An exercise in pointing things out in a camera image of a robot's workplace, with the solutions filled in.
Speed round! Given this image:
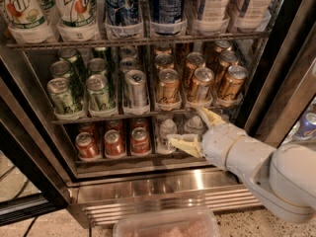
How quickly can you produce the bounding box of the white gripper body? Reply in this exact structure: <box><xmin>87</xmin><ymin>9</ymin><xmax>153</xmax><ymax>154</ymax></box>
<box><xmin>201</xmin><ymin>123</ymin><xmax>246</xmax><ymax>168</ymax></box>

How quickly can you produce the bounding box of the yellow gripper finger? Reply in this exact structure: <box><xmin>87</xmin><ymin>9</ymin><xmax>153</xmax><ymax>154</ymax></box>
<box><xmin>167</xmin><ymin>133</ymin><xmax>202</xmax><ymax>158</ymax></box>
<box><xmin>196</xmin><ymin>107</ymin><xmax>225</xmax><ymax>128</ymax></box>

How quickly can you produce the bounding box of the orange can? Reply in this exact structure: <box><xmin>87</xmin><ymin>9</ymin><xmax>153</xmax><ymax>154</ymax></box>
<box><xmin>204</xmin><ymin>39</ymin><xmax>232</xmax><ymax>66</ymax></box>
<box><xmin>217</xmin><ymin>65</ymin><xmax>248</xmax><ymax>101</ymax></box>
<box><xmin>157</xmin><ymin>69</ymin><xmax>180</xmax><ymax>105</ymax></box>
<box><xmin>187</xmin><ymin>67</ymin><xmax>214</xmax><ymax>103</ymax></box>
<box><xmin>183</xmin><ymin>52</ymin><xmax>205</xmax><ymax>89</ymax></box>
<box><xmin>155</xmin><ymin>53</ymin><xmax>174</xmax><ymax>71</ymax></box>
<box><xmin>214</xmin><ymin>50</ymin><xmax>239</xmax><ymax>87</ymax></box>

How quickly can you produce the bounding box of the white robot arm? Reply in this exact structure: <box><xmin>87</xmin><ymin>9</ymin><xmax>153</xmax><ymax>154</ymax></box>
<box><xmin>167</xmin><ymin>108</ymin><xmax>316</xmax><ymax>223</ymax></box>

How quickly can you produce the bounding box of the water bottle middle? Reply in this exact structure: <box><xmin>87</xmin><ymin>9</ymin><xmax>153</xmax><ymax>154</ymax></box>
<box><xmin>184</xmin><ymin>116</ymin><xmax>204</xmax><ymax>135</ymax></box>

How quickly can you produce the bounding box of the water bottle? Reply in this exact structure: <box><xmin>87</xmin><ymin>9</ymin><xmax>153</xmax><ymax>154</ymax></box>
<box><xmin>184</xmin><ymin>116</ymin><xmax>204</xmax><ymax>135</ymax></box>
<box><xmin>157</xmin><ymin>118</ymin><xmax>178</xmax><ymax>154</ymax></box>

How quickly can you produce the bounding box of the red can front right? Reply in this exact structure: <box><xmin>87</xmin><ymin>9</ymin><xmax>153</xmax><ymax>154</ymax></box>
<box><xmin>131</xmin><ymin>127</ymin><xmax>151</xmax><ymax>154</ymax></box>

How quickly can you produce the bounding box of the red can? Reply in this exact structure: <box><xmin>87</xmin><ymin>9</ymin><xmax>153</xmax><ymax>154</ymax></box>
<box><xmin>104</xmin><ymin>129</ymin><xmax>125</xmax><ymax>158</ymax></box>
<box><xmin>75</xmin><ymin>132</ymin><xmax>101</xmax><ymax>161</ymax></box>
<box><xmin>131</xmin><ymin>127</ymin><xmax>151</xmax><ymax>154</ymax></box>

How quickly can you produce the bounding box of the silver can front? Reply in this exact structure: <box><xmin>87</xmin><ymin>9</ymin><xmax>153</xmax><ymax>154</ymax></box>
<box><xmin>125</xmin><ymin>70</ymin><xmax>147</xmax><ymax>108</ymax></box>

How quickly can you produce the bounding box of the silver can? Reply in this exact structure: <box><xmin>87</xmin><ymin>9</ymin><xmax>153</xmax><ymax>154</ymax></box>
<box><xmin>119</xmin><ymin>57</ymin><xmax>139</xmax><ymax>79</ymax></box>
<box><xmin>125</xmin><ymin>70</ymin><xmax>147</xmax><ymax>108</ymax></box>

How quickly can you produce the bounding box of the red can front middle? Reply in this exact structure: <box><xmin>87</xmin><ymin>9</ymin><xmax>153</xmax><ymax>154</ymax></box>
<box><xmin>104</xmin><ymin>129</ymin><xmax>125</xmax><ymax>158</ymax></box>

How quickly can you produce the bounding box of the blue can behind door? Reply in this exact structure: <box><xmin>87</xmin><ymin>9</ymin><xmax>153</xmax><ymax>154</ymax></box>
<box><xmin>294</xmin><ymin>113</ymin><xmax>316</xmax><ymax>140</ymax></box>

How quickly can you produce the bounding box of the red can front left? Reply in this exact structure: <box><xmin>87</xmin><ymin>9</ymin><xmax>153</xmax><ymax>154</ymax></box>
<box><xmin>75</xmin><ymin>132</ymin><xmax>101</xmax><ymax>161</ymax></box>

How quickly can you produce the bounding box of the green can front right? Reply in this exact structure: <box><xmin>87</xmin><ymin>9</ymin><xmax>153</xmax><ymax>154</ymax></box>
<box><xmin>86</xmin><ymin>74</ymin><xmax>115</xmax><ymax>112</ymax></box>

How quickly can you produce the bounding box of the green can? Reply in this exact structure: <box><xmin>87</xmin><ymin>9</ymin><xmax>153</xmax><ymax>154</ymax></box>
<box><xmin>87</xmin><ymin>58</ymin><xmax>109</xmax><ymax>76</ymax></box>
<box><xmin>47</xmin><ymin>77</ymin><xmax>82</xmax><ymax>115</ymax></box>
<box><xmin>58</xmin><ymin>48</ymin><xmax>86</xmax><ymax>82</ymax></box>
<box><xmin>50</xmin><ymin>60</ymin><xmax>81</xmax><ymax>88</ymax></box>
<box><xmin>86</xmin><ymin>74</ymin><xmax>115</xmax><ymax>112</ymax></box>

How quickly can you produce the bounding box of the steel fridge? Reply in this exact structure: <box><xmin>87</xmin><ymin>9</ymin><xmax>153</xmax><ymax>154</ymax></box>
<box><xmin>0</xmin><ymin>0</ymin><xmax>315</xmax><ymax>228</ymax></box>

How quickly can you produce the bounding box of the blue can right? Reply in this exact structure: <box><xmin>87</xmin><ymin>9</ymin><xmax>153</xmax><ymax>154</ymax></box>
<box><xmin>148</xmin><ymin>0</ymin><xmax>185</xmax><ymax>36</ymax></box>

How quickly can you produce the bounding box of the green can back left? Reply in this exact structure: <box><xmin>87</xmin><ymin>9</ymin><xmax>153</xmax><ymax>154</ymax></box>
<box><xmin>58</xmin><ymin>48</ymin><xmax>86</xmax><ymax>82</ymax></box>

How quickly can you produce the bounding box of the green can front left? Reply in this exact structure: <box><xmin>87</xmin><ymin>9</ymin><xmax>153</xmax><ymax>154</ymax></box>
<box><xmin>47</xmin><ymin>77</ymin><xmax>82</xmax><ymax>115</ymax></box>

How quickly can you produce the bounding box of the blue pepsi can left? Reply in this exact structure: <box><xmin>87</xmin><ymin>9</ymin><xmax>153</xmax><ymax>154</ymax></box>
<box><xmin>106</xmin><ymin>0</ymin><xmax>139</xmax><ymax>27</ymax></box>

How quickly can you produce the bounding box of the water bottle left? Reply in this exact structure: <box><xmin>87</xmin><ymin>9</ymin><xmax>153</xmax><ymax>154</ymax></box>
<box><xmin>157</xmin><ymin>118</ymin><xmax>178</xmax><ymax>154</ymax></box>

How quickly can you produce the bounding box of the clear plastic container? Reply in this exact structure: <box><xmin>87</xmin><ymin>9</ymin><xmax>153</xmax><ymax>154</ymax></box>
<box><xmin>113</xmin><ymin>206</ymin><xmax>220</xmax><ymax>237</ymax></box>

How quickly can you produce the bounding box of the white bottle left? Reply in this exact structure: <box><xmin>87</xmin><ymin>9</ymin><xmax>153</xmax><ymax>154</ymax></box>
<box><xmin>189</xmin><ymin>0</ymin><xmax>230</xmax><ymax>36</ymax></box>

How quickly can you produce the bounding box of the white bottle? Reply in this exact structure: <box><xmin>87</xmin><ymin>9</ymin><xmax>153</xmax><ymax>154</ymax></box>
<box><xmin>228</xmin><ymin>0</ymin><xmax>272</xmax><ymax>33</ymax></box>
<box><xmin>189</xmin><ymin>0</ymin><xmax>230</xmax><ymax>36</ymax></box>

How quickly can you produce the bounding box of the white bottle right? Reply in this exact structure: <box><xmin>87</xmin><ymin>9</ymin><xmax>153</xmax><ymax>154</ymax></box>
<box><xmin>228</xmin><ymin>0</ymin><xmax>272</xmax><ymax>33</ymax></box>

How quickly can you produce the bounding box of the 7up bottle right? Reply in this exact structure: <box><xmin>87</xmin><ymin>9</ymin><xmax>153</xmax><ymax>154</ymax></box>
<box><xmin>56</xmin><ymin>0</ymin><xmax>100</xmax><ymax>41</ymax></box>

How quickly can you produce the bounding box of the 7up bottle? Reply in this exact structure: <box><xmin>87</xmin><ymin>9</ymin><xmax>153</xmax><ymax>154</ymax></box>
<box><xmin>56</xmin><ymin>0</ymin><xmax>100</xmax><ymax>41</ymax></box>
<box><xmin>1</xmin><ymin>0</ymin><xmax>52</xmax><ymax>43</ymax></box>

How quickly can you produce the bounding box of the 7up bottle left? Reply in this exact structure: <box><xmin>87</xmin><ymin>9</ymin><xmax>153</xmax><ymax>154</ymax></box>
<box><xmin>1</xmin><ymin>0</ymin><xmax>52</xmax><ymax>43</ymax></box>

